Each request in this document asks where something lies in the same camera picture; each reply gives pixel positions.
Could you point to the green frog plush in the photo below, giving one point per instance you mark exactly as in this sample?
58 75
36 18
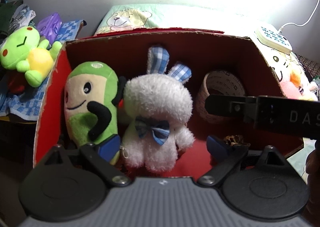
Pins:
25 52

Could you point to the white rabbit plush blue ears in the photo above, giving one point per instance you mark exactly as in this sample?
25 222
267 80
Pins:
159 107

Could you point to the baby print bed sheet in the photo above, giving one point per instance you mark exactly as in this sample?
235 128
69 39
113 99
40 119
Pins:
128 17

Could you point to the purple plastic bag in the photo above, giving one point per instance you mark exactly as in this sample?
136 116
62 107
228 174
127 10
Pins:
49 27

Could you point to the white power strip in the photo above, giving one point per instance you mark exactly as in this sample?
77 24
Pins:
269 36

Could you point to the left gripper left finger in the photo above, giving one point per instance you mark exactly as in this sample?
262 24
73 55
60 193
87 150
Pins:
68 184

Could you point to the pile of clothes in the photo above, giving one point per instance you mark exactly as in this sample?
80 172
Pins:
14 15

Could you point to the woven basket roll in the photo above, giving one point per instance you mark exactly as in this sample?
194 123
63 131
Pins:
219 83

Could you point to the dark patterned cloth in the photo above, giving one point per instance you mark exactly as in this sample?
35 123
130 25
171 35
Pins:
310 68

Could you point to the red cardboard box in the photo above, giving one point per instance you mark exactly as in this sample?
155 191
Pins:
201 51

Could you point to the blue checkered cloth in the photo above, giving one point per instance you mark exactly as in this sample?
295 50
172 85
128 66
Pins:
19 101

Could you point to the green monkey plush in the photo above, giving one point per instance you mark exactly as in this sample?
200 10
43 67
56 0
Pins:
93 92

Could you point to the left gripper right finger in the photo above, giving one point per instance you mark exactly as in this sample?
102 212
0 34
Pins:
257 184

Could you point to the yellow tiger plush pink shirt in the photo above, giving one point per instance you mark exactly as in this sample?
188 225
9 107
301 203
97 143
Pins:
291 75

